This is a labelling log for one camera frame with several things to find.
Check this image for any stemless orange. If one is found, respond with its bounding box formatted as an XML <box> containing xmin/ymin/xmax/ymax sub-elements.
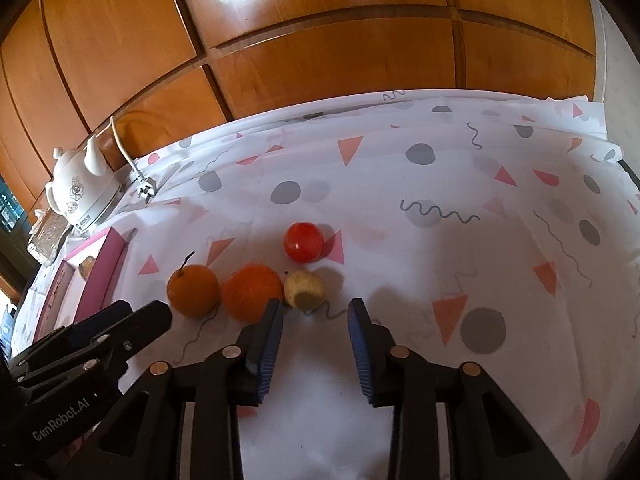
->
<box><xmin>221</xmin><ymin>264</ymin><xmax>284</xmax><ymax>324</ymax></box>

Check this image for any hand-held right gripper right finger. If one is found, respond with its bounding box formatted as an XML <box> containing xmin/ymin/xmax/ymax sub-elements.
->
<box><xmin>348</xmin><ymin>298</ymin><xmax>571</xmax><ymax>480</ymax></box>

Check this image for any pink tray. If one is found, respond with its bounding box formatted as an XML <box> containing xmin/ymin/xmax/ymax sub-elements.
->
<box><xmin>32</xmin><ymin>226</ymin><xmax>129</xmax><ymax>347</ymax></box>

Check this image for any white power cord with plug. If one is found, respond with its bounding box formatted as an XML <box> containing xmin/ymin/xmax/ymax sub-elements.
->
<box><xmin>108</xmin><ymin>116</ymin><xmax>159</xmax><ymax>204</ymax></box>

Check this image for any clear patterned tissue box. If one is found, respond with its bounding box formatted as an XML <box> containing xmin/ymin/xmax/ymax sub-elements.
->
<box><xmin>27</xmin><ymin>209</ymin><xmax>74</xmax><ymax>267</ymax></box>

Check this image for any wooden wardrobe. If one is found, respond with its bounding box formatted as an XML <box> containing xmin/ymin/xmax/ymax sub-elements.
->
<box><xmin>0</xmin><ymin>0</ymin><xmax>601</xmax><ymax>221</ymax></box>

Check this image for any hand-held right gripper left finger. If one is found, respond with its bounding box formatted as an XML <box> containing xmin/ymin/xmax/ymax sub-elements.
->
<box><xmin>75</xmin><ymin>298</ymin><xmax>285</xmax><ymax>480</ymax></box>

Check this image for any white ceramic electric kettle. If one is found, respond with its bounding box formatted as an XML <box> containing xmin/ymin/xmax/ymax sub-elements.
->
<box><xmin>45</xmin><ymin>135</ymin><xmax>124</xmax><ymax>234</ymax></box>

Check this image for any orange with stem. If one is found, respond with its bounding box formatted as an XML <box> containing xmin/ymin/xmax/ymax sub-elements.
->
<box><xmin>166</xmin><ymin>251</ymin><xmax>221</xmax><ymax>318</ymax></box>

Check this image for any red tomato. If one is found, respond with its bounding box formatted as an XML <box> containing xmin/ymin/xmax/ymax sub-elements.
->
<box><xmin>283</xmin><ymin>222</ymin><xmax>324</xmax><ymax>264</ymax></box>

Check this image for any blue printed box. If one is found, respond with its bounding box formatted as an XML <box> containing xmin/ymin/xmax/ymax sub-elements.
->
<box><xmin>0</xmin><ymin>174</ymin><xmax>27</xmax><ymax>233</ymax></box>

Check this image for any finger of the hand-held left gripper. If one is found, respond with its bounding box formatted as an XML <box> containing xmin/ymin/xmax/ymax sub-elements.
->
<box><xmin>10</xmin><ymin>300</ymin><xmax>134</xmax><ymax>366</ymax></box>
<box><xmin>12</xmin><ymin>301</ymin><xmax>174</xmax><ymax>387</ymax></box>

